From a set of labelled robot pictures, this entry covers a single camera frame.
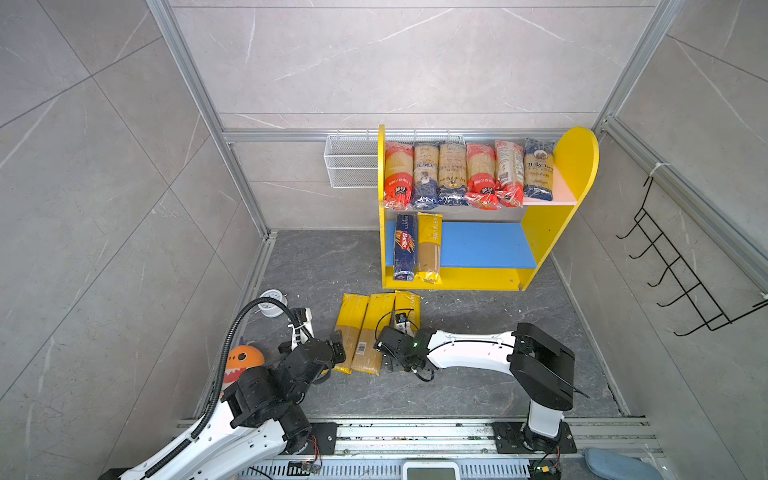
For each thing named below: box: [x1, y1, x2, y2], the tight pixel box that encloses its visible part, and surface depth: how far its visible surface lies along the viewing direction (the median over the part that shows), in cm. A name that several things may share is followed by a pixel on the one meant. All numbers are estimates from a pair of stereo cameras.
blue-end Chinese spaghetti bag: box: [438, 142, 469, 206], surface depth 75 cm
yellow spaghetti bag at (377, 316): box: [351, 293, 396, 376], surface depth 88 cm
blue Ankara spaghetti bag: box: [524, 138, 555, 201], surface depth 77 cm
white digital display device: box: [403, 461, 461, 480], surface depth 67 cm
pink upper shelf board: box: [523, 164, 578, 206], surface depth 74 cm
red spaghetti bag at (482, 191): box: [464, 142, 500, 211], surface depth 73 cm
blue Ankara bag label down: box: [412, 143, 440, 210], surface depth 75 cm
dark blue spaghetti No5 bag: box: [394, 213, 418, 282], surface depth 93 cm
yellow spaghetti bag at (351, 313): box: [334, 293, 370, 375], surface depth 95 cm
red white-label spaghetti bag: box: [495, 140, 524, 207], surface depth 72 cm
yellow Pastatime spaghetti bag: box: [415, 212, 442, 285], surface depth 94 cm
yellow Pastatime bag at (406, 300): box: [394, 290, 421, 331], surface depth 99 cm
